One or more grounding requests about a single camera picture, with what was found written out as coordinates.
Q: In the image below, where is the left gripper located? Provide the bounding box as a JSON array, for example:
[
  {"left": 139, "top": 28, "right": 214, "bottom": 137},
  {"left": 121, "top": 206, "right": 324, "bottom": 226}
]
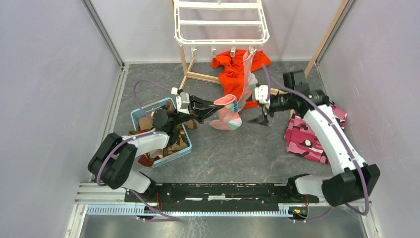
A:
[{"left": 172, "top": 93, "right": 224, "bottom": 127}]

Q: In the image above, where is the pink sock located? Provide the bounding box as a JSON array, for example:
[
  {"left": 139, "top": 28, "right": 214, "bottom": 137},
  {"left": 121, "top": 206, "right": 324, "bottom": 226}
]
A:
[
  {"left": 209, "top": 94, "right": 242, "bottom": 130},
  {"left": 235, "top": 49, "right": 258, "bottom": 112}
]

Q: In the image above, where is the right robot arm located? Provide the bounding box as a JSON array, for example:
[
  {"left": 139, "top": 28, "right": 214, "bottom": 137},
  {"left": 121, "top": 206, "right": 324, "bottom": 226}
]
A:
[{"left": 246, "top": 70, "right": 380, "bottom": 214}]

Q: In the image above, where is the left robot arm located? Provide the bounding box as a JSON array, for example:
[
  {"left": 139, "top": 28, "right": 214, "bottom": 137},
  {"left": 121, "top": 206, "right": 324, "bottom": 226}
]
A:
[{"left": 88, "top": 93, "right": 223, "bottom": 202}]

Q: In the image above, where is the pile of socks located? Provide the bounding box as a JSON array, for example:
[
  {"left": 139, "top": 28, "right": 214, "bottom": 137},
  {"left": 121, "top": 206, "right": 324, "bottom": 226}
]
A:
[{"left": 128, "top": 109, "right": 198, "bottom": 157}]

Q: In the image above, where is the white clip hanger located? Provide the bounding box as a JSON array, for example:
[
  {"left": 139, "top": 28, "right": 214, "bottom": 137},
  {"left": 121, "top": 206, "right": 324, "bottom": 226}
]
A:
[{"left": 172, "top": 0, "right": 270, "bottom": 58}]

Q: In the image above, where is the light blue basket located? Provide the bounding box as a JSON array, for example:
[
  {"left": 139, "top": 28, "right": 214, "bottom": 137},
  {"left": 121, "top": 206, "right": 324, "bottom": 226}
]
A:
[{"left": 131, "top": 98, "right": 192, "bottom": 168}]

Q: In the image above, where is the pink camouflage backpack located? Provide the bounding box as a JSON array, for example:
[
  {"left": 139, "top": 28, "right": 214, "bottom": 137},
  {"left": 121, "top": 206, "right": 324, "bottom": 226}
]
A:
[{"left": 284, "top": 113, "right": 330, "bottom": 164}]

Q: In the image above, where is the orange shirt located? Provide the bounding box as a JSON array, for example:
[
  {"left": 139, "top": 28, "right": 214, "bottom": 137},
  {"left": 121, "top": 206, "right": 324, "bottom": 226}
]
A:
[{"left": 210, "top": 50, "right": 271, "bottom": 98}]

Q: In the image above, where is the wooden drying rack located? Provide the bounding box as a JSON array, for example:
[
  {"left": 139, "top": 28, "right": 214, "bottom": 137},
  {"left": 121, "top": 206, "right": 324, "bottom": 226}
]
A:
[{"left": 169, "top": 0, "right": 349, "bottom": 120}]

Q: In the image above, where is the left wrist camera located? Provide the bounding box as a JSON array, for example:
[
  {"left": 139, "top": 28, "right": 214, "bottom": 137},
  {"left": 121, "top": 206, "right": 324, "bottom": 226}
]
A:
[{"left": 171, "top": 87, "right": 190, "bottom": 115}]

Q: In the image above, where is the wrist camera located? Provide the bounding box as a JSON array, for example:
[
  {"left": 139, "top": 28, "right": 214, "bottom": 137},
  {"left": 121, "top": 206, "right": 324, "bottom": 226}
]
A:
[
  {"left": 253, "top": 85, "right": 270, "bottom": 109},
  {"left": 171, "top": 87, "right": 190, "bottom": 115}
]

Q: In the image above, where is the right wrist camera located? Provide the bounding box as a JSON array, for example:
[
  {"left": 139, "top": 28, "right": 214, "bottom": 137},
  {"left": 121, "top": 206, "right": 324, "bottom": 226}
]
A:
[{"left": 253, "top": 85, "right": 270, "bottom": 109}]

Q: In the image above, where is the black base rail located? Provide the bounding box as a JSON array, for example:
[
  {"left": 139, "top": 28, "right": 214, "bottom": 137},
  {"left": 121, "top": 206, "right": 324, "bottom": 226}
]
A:
[{"left": 141, "top": 182, "right": 319, "bottom": 213}]

